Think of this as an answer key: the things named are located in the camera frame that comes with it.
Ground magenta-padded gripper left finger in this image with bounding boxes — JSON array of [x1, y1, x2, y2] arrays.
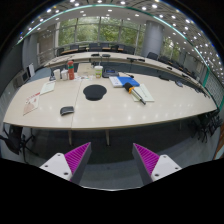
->
[[39, 142, 93, 185]]

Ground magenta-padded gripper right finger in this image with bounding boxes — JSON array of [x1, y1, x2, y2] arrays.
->
[[132, 143, 183, 186]]

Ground black computer mouse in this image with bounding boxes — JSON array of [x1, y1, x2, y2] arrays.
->
[[59, 105, 75, 117]]

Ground black mouse pad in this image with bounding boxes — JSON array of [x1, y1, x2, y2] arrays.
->
[[82, 84, 108, 102]]

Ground black handheld microphone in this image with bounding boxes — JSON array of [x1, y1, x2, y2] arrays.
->
[[123, 82, 147, 106]]

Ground red and white brochure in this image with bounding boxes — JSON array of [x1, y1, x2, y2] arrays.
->
[[22, 92, 41, 117]]

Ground white booklet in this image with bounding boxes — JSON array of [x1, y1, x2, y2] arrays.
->
[[39, 80, 56, 96]]

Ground colourful printed leaflet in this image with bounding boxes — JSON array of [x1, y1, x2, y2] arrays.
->
[[74, 75, 96, 81]]

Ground blue and white book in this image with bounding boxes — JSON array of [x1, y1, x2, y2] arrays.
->
[[108, 76, 141, 89]]

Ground white lidded cup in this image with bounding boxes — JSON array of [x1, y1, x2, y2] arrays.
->
[[60, 69, 69, 81]]

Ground red drink bottle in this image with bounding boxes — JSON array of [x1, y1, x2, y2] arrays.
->
[[67, 60, 75, 81]]

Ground paper cup with green print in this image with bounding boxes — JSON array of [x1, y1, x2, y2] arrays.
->
[[94, 65, 104, 79]]

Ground white cardboard box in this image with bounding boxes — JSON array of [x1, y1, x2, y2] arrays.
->
[[77, 62, 96, 77]]

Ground grey conference desk unit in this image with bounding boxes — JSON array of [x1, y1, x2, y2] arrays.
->
[[101, 68, 120, 79]]

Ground black office chairs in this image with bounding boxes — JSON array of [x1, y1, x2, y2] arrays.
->
[[56, 42, 223, 141]]

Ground ceiling lights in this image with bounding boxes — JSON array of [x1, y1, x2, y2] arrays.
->
[[19, 0, 224, 78]]

